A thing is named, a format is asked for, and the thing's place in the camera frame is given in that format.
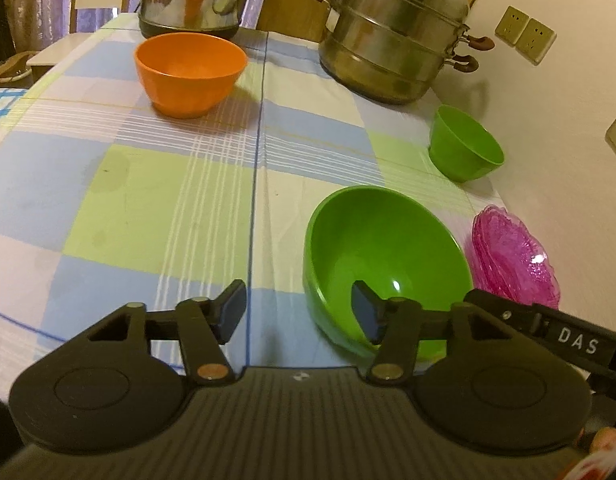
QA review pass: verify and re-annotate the large pink glass plate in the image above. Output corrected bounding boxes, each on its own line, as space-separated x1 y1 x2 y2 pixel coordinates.
470 204 561 310

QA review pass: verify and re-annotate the stainless steel steamer pot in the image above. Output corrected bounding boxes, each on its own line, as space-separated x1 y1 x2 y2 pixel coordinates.
307 0 495 106

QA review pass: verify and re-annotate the checked pastel tablecloth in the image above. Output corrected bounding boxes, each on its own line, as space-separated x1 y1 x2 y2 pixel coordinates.
0 12 519 376

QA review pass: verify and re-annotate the person's right hand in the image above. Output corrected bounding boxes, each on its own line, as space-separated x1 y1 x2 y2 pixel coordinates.
590 427 616 461

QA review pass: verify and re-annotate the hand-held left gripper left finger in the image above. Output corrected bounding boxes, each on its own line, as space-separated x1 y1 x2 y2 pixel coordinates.
85 280 248 386

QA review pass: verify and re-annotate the blue checked blanket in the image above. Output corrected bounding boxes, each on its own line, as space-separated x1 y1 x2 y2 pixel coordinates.
0 87 29 136

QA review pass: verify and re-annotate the small green bowl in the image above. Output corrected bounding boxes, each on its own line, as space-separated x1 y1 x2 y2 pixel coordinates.
428 104 505 183

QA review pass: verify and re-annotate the large green bowl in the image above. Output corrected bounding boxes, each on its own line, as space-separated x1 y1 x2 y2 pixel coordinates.
302 186 473 361

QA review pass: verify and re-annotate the orange bowl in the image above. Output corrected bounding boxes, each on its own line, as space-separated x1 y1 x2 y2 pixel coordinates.
134 32 248 120

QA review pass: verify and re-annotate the beige wall socket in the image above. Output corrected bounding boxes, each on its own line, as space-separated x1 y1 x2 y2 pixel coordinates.
517 18 557 65
494 6 530 50

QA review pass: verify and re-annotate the sheer pink curtain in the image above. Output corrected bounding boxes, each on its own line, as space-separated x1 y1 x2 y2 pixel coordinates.
3 0 274 56

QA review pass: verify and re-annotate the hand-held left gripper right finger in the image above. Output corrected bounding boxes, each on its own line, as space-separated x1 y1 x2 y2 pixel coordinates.
351 280 514 386

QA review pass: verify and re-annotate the tan round basket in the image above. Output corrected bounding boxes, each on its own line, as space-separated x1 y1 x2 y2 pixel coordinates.
0 51 40 84

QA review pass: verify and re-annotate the red and white cloth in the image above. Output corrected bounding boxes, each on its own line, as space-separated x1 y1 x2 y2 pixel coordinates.
563 452 616 480

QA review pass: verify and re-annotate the stainless steel kettle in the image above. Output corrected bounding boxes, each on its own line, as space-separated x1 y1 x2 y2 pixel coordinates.
138 0 261 41

